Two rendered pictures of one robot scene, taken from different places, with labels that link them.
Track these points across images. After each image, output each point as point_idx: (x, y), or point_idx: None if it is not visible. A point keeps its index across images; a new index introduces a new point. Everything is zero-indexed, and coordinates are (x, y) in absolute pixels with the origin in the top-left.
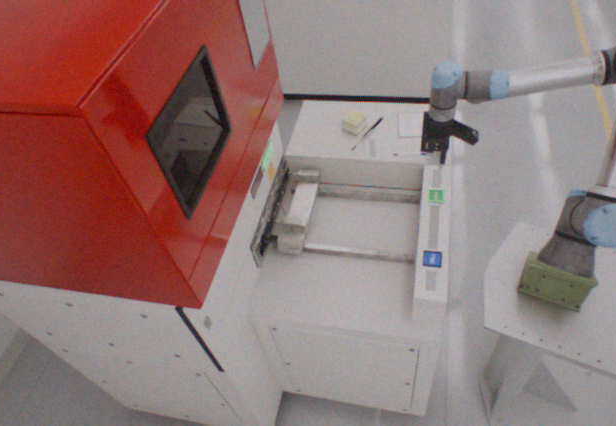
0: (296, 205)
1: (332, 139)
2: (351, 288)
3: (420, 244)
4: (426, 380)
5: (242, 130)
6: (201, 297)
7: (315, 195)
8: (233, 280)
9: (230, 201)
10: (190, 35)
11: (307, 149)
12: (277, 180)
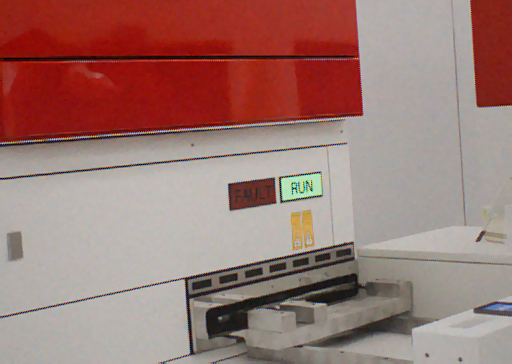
0: (330, 308)
1: (457, 243)
2: None
3: (498, 301)
4: None
5: (225, 23)
6: (10, 119)
7: (378, 309)
8: (113, 273)
9: (149, 79)
10: None
11: (401, 246)
12: (316, 264)
